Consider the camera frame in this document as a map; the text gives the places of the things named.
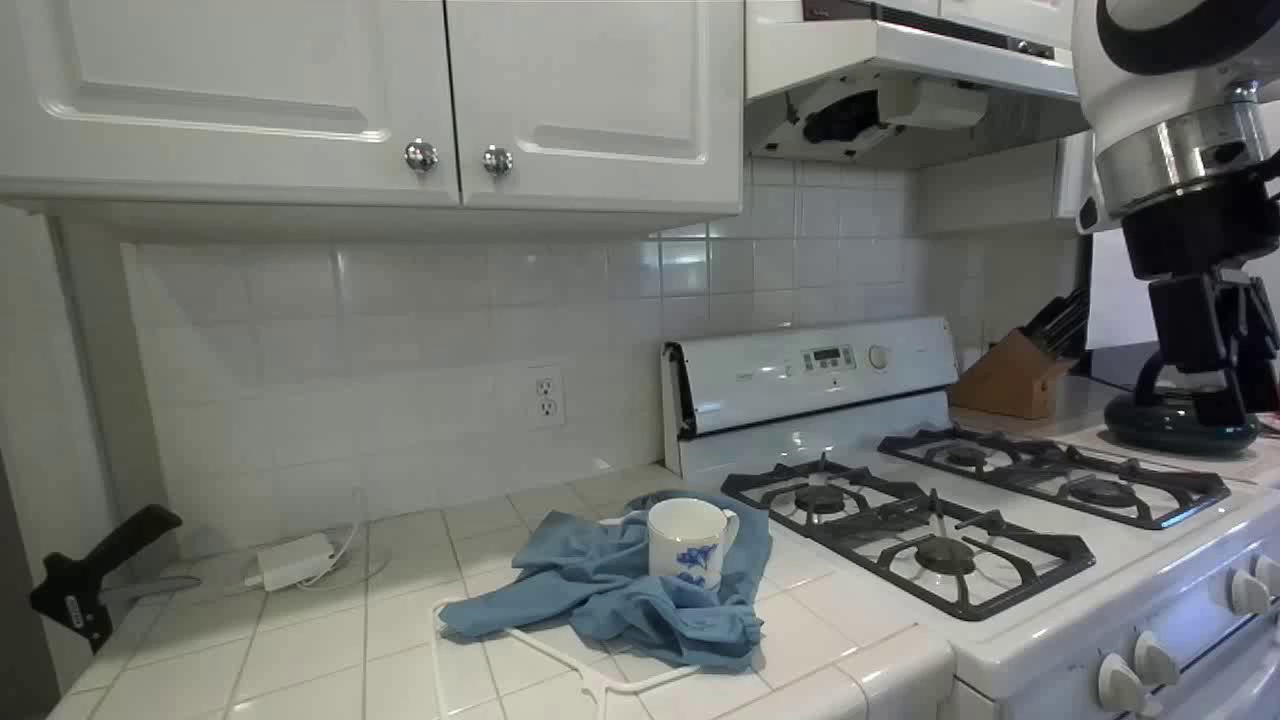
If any black handle tool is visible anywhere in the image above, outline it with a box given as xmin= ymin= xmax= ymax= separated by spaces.
xmin=30 ymin=501 xmax=190 ymax=657

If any white range hood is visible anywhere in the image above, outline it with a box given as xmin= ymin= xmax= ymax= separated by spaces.
xmin=741 ymin=0 xmax=1091 ymax=175

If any black burner grate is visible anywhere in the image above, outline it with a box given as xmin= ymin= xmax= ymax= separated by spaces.
xmin=717 ymin=454 xmax=1101 ymax=622
xmin=878 ymin=423 xmax=1233 ymax=535

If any white adapter cable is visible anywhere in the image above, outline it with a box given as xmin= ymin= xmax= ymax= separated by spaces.
xmin=320 ymin=513 xmax=369 ymax=571

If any wide white cabinet door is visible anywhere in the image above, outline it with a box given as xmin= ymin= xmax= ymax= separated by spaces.
xmin=0 ymin=0 xmax=464 ymax=209

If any narrow white cabinet door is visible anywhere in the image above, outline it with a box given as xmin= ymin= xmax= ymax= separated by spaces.
xmin=446 ymin=0 xmax=750 ymax=217

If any white paper sheet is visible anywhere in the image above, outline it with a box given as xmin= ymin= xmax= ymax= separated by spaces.
xmin=1086 ymin=224 xmax=1162 ymax=352

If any white wall outlet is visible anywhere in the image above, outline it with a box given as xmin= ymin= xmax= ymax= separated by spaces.
xmin=520 ymin=368 xmax=568 ymax=429

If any blue cloth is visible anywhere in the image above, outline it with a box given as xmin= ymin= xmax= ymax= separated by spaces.
xmin=436 ymin=489 xmax=775 ymax=677

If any black knife handle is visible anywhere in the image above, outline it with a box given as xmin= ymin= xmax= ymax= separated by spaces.
xmin=1019 ymin=290 xmax=1071 ymax=341
xmin=1045 ymin=309 xmax=1091 ymax=363

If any white cabinet above hood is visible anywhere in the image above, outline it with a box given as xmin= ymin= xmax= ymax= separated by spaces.
xmin=873 ymin=0 xmax=1077 ymax=56

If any white mug with blue print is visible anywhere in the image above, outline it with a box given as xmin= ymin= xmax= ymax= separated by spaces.
xmin=646 ymin=494 xmax=744 ymax=597

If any wooden knife block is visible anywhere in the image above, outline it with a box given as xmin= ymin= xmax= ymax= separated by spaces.
xmin=948 ymin=329 xmax=1077 ymax=423

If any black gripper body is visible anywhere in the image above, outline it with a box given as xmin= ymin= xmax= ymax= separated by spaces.
xmin=1120 ymin=184 xmax=1280 ymax=282

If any white gas stove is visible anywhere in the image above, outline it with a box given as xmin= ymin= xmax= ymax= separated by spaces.
xmin=656 ymin=310 xmax=1280 ymax=720

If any white power adapter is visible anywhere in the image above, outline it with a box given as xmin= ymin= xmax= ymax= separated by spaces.
xmin=254 ymin=531 xmax=337 ymax=597

